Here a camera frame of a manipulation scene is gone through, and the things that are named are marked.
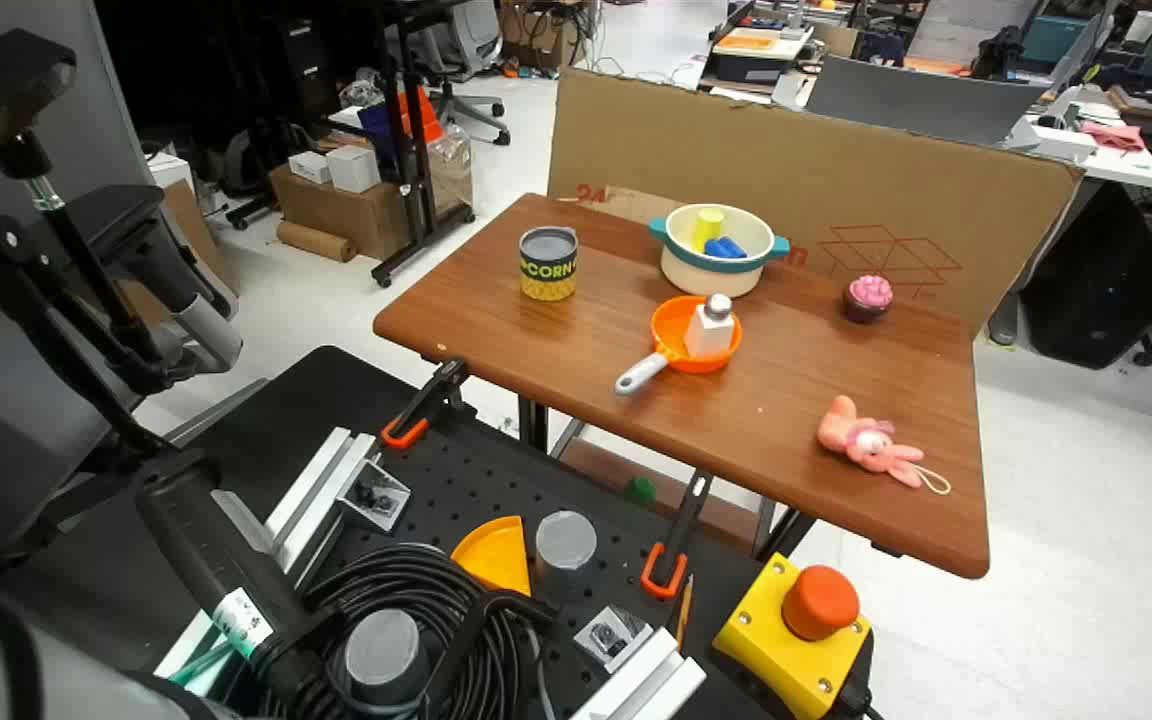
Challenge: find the black perforated breadboard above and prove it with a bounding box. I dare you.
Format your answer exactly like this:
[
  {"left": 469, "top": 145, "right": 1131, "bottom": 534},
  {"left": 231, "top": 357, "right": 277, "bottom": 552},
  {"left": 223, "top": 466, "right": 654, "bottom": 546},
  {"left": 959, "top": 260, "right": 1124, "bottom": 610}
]
[{"left": 0, "top": 343, "right": 871, "bottom": 720}]

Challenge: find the silver metal ball object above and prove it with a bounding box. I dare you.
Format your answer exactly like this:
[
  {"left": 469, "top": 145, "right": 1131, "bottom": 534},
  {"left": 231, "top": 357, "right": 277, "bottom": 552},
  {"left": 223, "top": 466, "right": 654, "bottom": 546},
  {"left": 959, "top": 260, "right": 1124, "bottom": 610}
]
[{"left": 686, "top": 292, "right": 742, "bottom": 359}]

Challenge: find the orange saucepan grey handle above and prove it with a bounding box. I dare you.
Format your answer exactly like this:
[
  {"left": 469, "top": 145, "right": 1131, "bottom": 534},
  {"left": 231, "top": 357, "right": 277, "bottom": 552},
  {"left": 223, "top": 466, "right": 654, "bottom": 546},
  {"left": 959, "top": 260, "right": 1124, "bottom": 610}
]
[{"left": 614, "top": 292, "right": 749, "bottom": 400}]

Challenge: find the yellow toy block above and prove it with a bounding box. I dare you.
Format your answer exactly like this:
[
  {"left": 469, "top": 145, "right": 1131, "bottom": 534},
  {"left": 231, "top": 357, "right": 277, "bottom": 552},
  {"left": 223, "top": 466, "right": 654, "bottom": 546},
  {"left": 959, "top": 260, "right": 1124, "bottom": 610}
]
[{"left": 690, "top": 207, "right": 728, "bottom": 254}]

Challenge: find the pink plush bunny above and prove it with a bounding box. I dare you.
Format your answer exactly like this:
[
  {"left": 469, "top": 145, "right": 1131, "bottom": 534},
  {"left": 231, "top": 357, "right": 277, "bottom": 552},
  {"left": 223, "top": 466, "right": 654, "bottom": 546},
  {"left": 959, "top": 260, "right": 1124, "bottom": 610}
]
[{"left": 811, "top": 392, "right": 956, "bottom": 498}]

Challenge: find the yellow box orange stop button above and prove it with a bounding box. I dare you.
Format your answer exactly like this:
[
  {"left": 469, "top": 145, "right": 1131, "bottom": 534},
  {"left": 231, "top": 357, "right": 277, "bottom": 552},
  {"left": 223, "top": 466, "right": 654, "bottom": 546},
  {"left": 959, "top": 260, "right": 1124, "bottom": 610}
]
[{"left": 711, "top": 552, "right": 877, "bottom": 720}]

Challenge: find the brown cardboard box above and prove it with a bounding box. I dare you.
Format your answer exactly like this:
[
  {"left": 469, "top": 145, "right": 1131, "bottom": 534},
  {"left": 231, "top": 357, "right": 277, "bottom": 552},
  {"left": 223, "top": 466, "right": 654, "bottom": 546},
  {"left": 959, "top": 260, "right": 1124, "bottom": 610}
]
[{"left": 269, "top": 135, "right": 477, "bottom": 260}]

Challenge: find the pink cupcake toy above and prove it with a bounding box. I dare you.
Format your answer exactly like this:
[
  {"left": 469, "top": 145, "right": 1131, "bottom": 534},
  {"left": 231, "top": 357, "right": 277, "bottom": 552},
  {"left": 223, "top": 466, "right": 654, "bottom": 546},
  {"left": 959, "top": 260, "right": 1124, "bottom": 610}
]
[{"left": 839, "top": 270, "right": 896, "bottom": 327}]

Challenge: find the yellow green corn can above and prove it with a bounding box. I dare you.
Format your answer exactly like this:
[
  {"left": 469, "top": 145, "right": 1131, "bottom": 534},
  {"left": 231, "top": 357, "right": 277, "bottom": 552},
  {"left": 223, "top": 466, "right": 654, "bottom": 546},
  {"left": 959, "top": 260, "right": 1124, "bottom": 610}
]
[{"left": 516, "top": 219, "right": 586, "bottom": 303}]

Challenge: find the black cable coil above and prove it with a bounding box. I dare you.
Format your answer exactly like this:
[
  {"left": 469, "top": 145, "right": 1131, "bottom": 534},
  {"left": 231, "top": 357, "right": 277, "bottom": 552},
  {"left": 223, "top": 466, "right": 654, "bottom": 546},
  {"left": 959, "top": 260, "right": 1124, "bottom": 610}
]
[{"left": 253, "top": 534, "right": 568, "bottom": 720}]

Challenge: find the grey cylinder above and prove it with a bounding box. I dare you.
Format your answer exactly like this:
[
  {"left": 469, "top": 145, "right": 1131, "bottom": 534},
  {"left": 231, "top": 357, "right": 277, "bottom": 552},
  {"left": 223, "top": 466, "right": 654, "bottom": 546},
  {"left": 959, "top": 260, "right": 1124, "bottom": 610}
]
[
  {"left": 532, "top": 506, "right": 600, "bottom": 591},
  {"left": 339, "top": 602, "right": 429, "bottom": 710}
]

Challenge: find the brown cardboard panel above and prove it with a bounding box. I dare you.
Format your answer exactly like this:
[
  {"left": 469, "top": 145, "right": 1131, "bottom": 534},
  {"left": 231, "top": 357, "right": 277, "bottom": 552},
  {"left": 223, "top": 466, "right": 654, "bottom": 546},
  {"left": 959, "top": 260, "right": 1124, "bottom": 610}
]
[{"left": 545, "top": 67, "right": 1084, "bottom": 335}]

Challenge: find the black office chair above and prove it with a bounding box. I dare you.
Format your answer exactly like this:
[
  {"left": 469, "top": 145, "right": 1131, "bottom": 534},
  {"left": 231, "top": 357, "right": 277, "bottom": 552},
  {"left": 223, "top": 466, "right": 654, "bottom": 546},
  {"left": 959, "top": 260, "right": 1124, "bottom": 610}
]
[{"left": 1022, "top": 173, "right": 1152, "bottom": 370}]

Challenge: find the aluminium extrusion rail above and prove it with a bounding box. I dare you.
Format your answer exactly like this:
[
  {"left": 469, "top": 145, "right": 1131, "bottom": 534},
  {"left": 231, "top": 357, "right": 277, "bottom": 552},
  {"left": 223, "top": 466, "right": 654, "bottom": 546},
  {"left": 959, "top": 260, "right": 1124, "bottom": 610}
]
[
  {"left": 574, "top": 629, "right": 711, "bottom": 720},
  {"left": 153, "top": 422, "right": 386, "bottom": 682}
]

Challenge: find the orange wedge-shaped holder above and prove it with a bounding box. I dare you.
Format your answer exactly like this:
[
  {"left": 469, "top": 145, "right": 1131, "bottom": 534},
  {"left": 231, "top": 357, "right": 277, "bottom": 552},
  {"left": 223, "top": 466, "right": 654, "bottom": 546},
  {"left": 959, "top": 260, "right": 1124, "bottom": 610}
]
[{"left": 450, "top": 511, "right": 535, "bottom": 598}]

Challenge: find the white pot teal rim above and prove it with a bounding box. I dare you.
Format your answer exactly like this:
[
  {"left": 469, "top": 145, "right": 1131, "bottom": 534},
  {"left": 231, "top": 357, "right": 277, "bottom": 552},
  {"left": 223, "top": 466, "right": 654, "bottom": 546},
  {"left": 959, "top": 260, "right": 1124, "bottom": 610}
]
[{"left": 646, "top": 199, "right": 795, "bottom": 300}]

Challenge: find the orange black bar clamp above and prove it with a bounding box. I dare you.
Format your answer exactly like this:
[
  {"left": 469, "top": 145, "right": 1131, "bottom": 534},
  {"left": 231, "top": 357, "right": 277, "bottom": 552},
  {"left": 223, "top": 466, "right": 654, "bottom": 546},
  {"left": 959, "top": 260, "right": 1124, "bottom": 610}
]
[
  {"left": 635, "top": 466, "right": 717, "bottom": 602},
  {"left": 376, "top": 357, "right": 474, "bottom": 457}
]

